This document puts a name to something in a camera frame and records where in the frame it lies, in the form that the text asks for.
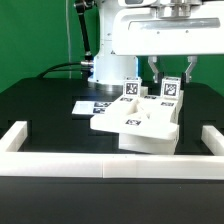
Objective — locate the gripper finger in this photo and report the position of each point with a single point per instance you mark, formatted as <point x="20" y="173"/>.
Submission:
<point x="186" y="76"/>
<point x="152" y="60"/>

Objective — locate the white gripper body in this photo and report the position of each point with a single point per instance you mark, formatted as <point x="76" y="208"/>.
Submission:
<point x="169" y="27"/>

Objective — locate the white chair back bar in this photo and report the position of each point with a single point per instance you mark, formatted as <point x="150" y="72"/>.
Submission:
<point x="169" y="109"/>

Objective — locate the white chair back part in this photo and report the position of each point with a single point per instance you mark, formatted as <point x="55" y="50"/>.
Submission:
<point x="129" y="114"/>

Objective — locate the white tag sheet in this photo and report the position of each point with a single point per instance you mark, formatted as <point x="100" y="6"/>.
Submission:
<point x="90" y="107"/>

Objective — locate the black camera stand pole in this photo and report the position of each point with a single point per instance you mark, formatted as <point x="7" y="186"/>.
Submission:
<point x="81" y="7"/>

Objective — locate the white U-shaped fence frame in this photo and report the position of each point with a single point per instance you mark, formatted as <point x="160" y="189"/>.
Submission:
<point x="13" y="162"/>

